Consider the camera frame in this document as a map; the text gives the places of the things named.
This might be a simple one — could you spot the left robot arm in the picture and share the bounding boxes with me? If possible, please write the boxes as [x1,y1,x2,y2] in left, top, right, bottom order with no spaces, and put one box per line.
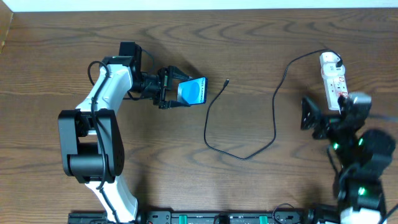
[58,42,193,223]

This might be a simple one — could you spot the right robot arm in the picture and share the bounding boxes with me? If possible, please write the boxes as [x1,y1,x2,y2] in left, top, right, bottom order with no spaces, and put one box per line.
[301,92,397,224]

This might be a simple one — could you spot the black USB charging cable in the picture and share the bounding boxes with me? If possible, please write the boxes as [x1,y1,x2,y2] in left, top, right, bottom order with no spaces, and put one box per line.
[203,49,344,161]

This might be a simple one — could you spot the white USB charger plug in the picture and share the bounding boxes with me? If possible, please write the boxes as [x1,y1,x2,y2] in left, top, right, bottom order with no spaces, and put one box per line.
[321,62,345,79]

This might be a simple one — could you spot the blue Galaxy smartphone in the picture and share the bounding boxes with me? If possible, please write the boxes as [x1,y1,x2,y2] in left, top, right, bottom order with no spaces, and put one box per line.
[177,77,208,105]

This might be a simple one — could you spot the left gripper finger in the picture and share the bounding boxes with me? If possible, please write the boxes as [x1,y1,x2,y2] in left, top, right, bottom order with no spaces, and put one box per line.
[169,66,193,80]
[164,100,190,109]

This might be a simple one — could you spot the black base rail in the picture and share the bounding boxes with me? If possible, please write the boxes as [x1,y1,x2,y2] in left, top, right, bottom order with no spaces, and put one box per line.
[67,210,340,224]

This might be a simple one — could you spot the white power strip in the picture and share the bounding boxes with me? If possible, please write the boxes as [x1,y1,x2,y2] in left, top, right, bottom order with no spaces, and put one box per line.
[320,52,348,111]

